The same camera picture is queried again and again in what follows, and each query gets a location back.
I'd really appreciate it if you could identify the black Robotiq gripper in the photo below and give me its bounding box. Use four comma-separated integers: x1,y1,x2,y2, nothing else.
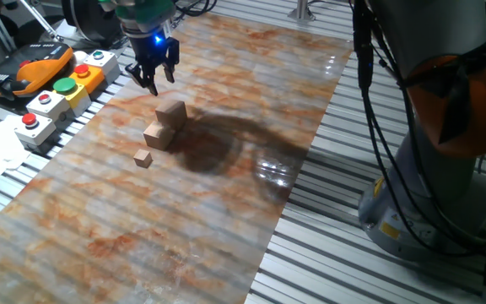
124,25,181,97

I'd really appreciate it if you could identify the large wooden block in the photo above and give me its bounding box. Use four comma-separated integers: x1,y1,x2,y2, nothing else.
154,100,188,132

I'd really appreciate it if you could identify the medium wooden block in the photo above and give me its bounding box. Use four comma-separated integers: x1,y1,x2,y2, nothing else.
143,121,176,152

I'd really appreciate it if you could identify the small wooden block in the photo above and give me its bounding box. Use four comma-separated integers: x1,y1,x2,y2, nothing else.
132,149,154,169

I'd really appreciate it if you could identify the white box teal button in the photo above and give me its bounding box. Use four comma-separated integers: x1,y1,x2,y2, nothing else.
83,49,122,85

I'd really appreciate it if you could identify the orange box red button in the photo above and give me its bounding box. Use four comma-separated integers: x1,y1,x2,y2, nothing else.
68,63,105,95

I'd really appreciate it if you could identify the yellow box green button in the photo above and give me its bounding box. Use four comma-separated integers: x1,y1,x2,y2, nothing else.
52,77,93,118

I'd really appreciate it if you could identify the black round drum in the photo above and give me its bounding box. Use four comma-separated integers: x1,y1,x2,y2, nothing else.
61,0,128,43

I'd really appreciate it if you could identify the white box small red button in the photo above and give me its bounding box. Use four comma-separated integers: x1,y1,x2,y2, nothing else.
26,90,72,128

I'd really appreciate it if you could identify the orange black teach pendant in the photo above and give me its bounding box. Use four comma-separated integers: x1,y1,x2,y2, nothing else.
0,41,74,101

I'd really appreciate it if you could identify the white box red mushroom button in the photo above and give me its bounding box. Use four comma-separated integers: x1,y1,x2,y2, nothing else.
13,112,57,151

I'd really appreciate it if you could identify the orange marble pattern mat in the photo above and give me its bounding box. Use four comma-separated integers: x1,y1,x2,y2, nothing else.
0,10,356,304

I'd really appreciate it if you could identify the aluminium upright post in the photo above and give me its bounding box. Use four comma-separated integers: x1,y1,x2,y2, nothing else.
287,0,316,22

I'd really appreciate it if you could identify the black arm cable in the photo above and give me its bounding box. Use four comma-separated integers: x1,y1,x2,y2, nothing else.
377,24,486,250
352,0,480,258

